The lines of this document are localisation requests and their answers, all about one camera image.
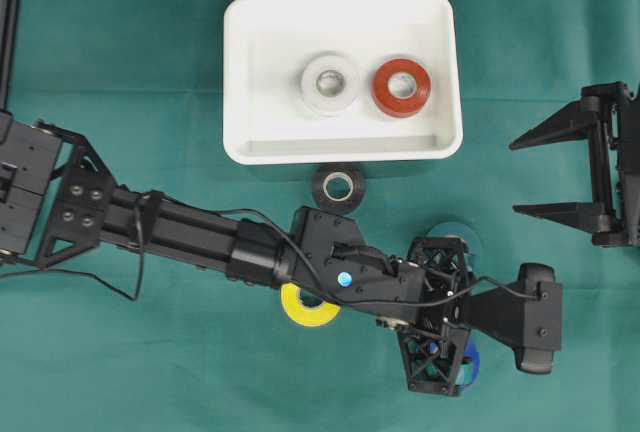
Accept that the white plastic case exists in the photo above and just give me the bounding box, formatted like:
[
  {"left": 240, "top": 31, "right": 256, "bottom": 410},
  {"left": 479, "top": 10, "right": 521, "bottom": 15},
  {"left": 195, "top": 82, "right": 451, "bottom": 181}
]
[{"left": 223, "top": 0, "right": 463, "bottom": 165}]

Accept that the green tape roll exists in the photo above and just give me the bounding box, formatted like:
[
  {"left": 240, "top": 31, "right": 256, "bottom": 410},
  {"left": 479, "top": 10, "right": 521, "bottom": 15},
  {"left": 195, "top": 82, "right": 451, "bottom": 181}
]
[{"left": 427, "top": 221, "right": 483, "bottom": 273}]

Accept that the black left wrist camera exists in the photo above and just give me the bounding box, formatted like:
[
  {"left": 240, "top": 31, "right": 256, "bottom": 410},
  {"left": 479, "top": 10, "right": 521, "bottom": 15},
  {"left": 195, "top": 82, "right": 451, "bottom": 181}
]
[{"left": 462, "top": 263, "right": 563, "bottom": 375}]

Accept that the black aluminium frame rail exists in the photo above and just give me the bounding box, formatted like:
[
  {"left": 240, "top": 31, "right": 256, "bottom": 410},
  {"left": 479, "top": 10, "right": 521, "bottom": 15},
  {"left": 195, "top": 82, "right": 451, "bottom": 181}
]
[{"left": 0, "top": 0, "right": 20, "bottom": 109}]

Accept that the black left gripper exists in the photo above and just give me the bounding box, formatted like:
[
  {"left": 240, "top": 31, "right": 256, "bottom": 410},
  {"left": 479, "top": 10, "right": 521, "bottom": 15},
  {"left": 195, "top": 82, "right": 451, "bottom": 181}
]
[{"left": 397, "top": 237, "right": 473, "bottom": 397}]

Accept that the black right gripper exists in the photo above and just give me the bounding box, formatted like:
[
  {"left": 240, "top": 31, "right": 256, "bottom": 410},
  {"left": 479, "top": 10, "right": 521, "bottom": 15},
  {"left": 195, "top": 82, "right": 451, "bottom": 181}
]
[{"left": 509, "top": 82, "right": 639, "bottom": 247}]

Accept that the yellow tape roll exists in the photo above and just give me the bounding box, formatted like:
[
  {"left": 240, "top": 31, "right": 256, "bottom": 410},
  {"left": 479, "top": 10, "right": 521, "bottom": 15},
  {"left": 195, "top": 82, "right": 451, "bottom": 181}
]
[{"left": 280, "top": 283, "right": 341, "bottom": 328}]

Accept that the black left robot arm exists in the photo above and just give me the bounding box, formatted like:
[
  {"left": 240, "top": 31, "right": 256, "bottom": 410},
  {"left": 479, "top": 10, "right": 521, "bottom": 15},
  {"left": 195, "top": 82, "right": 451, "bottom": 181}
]
[{"left": 1, "top": 112, "right": 479, "bottom": 396}]

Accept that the red tape roll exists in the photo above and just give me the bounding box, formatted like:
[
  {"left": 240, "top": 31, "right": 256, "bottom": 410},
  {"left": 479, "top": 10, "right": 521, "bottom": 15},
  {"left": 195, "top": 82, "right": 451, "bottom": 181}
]
[{"left": 372, "top": 58, "right": 432, "bottom": 119}]

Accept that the black tape roll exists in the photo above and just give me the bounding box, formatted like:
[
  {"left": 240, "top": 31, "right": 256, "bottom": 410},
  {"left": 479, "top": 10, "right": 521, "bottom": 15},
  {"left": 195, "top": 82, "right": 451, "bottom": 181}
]
[{"left": 312, "top": 163, "right": 366, "bottom": 215}]

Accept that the blue tape roll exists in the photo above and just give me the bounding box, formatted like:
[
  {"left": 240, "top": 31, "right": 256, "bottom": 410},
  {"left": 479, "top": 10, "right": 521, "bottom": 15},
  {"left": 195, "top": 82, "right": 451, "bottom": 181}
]
[{"left": 456, "top": 338, "right": 480, "bottom": 388}]

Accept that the black camera cable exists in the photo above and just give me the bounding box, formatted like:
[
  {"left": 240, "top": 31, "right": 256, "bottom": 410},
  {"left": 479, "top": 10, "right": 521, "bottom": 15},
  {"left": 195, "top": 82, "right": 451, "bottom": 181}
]
[{"left": 0, "top": 191, "right": 546, "bottom": 308}]

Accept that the white tape roll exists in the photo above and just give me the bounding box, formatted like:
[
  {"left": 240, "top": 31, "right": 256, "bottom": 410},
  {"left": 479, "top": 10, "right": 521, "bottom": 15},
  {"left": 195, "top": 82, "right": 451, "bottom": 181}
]
[{"left": 300, "top": 53, "right": 361, "bottom": 117}]

